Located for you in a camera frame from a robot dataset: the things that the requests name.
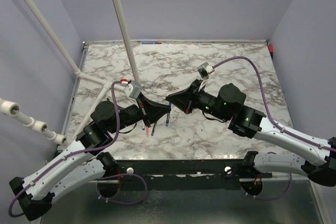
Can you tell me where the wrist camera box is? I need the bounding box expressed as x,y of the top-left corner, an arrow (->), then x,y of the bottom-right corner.
124,80 -> 142,99
197,62 -> 214,80

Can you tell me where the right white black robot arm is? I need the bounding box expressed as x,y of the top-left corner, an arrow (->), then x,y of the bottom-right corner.
165,80 -> 335,187

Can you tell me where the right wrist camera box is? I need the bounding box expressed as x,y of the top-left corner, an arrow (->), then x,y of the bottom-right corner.
197,62 -> 214,80

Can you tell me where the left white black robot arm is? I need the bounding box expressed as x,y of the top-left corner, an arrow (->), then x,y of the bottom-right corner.
9,94 -> 171,221

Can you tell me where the blue pen cap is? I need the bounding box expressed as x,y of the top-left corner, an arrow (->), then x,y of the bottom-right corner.
165,103 -> 172,127

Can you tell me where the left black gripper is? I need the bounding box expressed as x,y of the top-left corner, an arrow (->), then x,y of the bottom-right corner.
109,92 -> 171,134

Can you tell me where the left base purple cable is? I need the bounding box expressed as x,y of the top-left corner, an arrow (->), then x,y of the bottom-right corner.
96,172 -> 148,205

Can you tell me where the blue red marker at edge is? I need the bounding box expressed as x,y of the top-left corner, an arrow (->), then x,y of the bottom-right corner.
142,41 -> 162,45

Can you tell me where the red black clamp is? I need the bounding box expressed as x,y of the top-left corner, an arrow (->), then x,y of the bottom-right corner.
268,44 -> 274,59

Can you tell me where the red pen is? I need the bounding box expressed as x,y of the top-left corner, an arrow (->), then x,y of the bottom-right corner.
146,126 -> 150,136

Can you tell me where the white pvc pipe frame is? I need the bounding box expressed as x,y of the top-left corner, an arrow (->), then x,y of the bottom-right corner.
1,0 -> 140,146

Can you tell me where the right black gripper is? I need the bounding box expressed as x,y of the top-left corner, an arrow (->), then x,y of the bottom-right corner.
165,80 -> 229,122

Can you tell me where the purple pen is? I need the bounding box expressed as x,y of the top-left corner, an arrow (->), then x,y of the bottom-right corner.
151,122 -> 157,136

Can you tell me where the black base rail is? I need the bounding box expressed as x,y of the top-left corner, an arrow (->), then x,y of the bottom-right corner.
98,159 -> 272,191

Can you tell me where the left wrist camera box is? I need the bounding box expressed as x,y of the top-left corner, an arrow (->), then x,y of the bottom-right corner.
124,80 -> 142,99

